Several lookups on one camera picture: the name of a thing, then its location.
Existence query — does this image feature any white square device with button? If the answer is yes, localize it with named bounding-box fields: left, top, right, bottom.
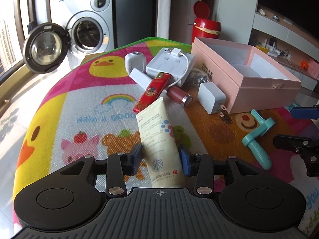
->
left=124, top=51, right=147, bottom=74

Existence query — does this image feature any white wall charger plug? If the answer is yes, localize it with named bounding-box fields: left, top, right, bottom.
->
left=197, top=82, right=227, bottom=117

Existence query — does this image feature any pink cardboard box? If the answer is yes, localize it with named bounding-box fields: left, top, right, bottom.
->
left=191, top=38, right=301, bottom=114

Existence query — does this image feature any white tv cabinet shelf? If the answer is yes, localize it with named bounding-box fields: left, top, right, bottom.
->
left=249, top=5, right=318, bottom=92

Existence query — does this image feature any silver washing machine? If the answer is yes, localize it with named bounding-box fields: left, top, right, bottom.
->
left=58, top=0, right=116, bottom=55

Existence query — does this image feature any white power adapter block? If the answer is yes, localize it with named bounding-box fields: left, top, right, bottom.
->
left=129, top=68, right=153, bottom=90

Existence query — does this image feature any white cable box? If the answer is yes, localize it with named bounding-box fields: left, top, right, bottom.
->
left=146, top=48, right=195, bottom=87

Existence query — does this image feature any colourful cartoon play mat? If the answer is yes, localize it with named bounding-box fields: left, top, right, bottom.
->
left=13, top=37, right=318, bottom=237

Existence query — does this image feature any cream lotion tube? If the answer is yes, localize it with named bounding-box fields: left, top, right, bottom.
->
left=136, top=97, right=185, bottom=188

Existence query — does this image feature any teal plastic hook tool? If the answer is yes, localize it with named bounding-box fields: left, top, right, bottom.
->
left=242, top=109, right=275, bottom=170

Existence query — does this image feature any small orange pumpkin figure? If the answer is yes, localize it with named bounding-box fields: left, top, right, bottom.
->
left=301, top=61, right=309, bottom=71

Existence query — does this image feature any washing machine round door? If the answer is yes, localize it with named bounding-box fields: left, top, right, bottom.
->
left=23, top=22, right=70, bottom=74

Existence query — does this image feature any red patterned lighter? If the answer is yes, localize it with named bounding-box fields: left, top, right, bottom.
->
left=133, top=72, right=172, bottom=113

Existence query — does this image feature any yellow object on shelf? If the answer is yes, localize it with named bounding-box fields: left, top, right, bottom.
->
left=256, top=45, right=269, bottom=54

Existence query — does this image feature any dark red lipstick tube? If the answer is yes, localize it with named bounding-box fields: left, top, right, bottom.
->
left=166, top=86, right=193, bottom=107

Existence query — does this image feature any clear plastic bag of parts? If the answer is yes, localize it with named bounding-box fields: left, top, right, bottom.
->
left=184, top=68, right=211, bottom=90

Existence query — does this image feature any black television screen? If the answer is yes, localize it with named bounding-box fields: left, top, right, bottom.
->
left=258, top=0, right=318, bottom=39

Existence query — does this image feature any red trash can with lid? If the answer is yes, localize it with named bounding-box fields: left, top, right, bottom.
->
left=192, top=1, right=221, bottom=42

